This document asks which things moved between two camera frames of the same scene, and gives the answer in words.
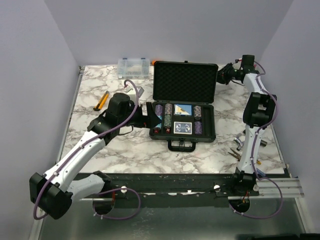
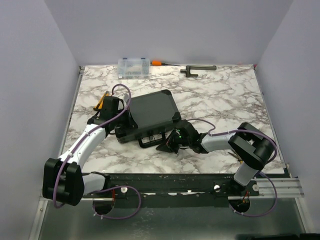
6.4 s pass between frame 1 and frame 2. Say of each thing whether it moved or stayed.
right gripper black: moved
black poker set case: moved
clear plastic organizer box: stayed
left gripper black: moved
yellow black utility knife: stayed
